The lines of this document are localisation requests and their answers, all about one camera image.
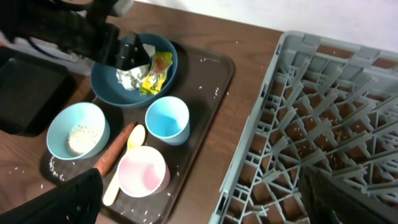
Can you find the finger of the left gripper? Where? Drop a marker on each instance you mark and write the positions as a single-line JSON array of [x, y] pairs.
[[131, 53]]

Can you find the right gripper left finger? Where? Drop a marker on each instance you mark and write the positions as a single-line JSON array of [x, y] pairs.
[[77, 200]]

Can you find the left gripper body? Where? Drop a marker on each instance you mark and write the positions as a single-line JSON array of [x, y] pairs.
[[100, 44]]

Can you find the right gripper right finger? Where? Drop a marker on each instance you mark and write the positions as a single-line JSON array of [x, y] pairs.
[[327, 200]]

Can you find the white tissue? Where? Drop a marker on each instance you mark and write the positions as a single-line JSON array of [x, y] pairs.
[[132, 79]]

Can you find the yellow snack wrapper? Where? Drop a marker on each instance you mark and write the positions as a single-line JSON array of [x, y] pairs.
[[157, 75]]

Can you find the dark blue plate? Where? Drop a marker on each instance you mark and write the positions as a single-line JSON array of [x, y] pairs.
[[106, 87]]

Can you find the white rice pile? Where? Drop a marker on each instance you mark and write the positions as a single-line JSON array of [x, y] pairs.
[[81, 139]]

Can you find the pink cup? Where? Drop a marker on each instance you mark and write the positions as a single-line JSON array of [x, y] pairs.
[[142, 172]]

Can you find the light blue bowl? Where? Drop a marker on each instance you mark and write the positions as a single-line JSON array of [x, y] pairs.
[[80, 113]]

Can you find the light blue cup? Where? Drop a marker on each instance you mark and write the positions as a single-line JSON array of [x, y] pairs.
[[168, 119]]

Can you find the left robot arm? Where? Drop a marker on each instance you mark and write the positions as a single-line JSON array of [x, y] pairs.
[[46, 20]]

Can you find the grey dishwasher rack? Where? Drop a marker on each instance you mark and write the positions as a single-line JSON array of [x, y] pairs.
[[323, 103]]

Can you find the orange carrot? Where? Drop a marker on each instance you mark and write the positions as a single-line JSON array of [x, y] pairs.
[[106, 161]]

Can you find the dark brown serving tray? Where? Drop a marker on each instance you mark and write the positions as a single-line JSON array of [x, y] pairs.
[[202, 78]]

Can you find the yellow plastic spoon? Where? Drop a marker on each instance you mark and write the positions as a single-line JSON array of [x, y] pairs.
[[135, 139]]

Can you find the black rectangular tray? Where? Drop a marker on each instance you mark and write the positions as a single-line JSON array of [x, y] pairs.
[[33, 90]]

